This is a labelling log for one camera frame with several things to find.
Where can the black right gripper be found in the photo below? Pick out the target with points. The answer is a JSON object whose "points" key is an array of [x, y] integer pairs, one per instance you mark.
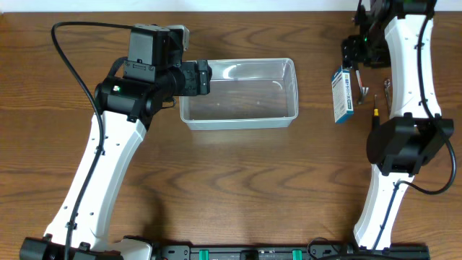
{"points": [[351, 53]]}

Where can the blue white cardboard box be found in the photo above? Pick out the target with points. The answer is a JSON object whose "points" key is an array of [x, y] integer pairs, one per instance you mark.
{"points": [[342, 95]]}

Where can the silver wrench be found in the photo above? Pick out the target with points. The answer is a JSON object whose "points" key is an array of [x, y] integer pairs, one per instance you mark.
{"points": [[387, 91]]}

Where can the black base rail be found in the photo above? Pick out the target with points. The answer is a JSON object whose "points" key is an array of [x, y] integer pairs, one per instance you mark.
{"points": [[316, 251]]}

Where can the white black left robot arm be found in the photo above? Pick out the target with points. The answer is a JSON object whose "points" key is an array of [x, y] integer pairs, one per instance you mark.
{"points": [[126, 102]]}

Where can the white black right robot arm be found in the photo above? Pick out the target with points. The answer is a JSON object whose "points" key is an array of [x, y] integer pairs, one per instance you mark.
{"points": [[397, 34]]}

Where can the black yellow screwdriver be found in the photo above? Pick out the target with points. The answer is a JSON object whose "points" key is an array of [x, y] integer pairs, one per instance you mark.
{"points": [[375, 114]]}

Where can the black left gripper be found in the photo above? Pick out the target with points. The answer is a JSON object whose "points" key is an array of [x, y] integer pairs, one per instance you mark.
{"points": [[184, 71]]}

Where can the clear plastic container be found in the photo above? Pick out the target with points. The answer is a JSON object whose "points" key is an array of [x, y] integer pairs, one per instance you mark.
{"points": [[248, 93]]}

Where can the small black-handled hammer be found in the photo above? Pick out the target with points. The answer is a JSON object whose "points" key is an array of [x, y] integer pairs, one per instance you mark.
{"points": [[363, 90]]}

